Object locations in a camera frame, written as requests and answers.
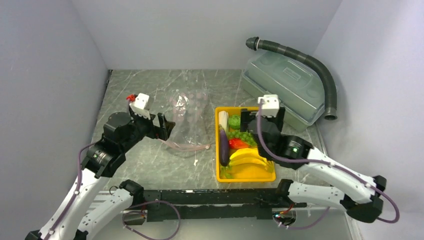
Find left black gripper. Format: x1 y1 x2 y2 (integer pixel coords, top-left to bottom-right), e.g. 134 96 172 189
121 103 175 152

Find celery stalk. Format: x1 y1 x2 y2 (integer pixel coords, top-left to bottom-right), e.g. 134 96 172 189
218 110 229 134

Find clear pink zip top bag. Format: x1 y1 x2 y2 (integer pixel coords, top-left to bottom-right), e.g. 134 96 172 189
161 88 211 152

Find purple eggplant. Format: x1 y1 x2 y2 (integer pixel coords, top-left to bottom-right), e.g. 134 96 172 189
218 125 230 167

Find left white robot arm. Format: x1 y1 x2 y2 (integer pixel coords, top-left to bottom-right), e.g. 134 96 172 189
25 110 176 240

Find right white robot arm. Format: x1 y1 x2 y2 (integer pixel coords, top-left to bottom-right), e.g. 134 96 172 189
240 108 387 223

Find green artichoke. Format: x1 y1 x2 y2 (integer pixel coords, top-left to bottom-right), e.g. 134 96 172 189
227 114 241 130

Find green grapes bunch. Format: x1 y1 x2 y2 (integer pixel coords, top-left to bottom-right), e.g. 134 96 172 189
227 130 257 148

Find red pepper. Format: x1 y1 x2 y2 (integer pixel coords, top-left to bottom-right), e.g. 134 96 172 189
228 138 250 150

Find yellow banana bunch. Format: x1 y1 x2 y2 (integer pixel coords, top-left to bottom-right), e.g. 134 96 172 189
228 148 274 172

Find yellow plastic tray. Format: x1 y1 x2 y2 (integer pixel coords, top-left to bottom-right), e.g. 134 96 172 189
214 106 276 183

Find clear lidded storage box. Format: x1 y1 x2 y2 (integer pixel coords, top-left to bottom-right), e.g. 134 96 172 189
241 51 325 132

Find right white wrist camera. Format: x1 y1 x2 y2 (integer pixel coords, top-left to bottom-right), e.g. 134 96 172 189
257 94 280 118

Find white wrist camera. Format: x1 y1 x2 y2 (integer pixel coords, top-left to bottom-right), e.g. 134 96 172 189
257 94 280 118
126 93 151 120

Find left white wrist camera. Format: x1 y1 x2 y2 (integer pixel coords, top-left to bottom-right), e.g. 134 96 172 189
126 93 151 120

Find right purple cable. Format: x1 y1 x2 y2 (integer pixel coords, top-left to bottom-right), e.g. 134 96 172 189
255 99 401 224

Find grey corrugated hose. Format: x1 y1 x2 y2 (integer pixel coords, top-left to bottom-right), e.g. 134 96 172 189
245 36 339 121

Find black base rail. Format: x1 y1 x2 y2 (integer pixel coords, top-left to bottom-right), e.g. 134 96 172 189
126 188 307 222

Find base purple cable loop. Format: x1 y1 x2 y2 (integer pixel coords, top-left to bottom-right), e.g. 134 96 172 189
121 200 182 240

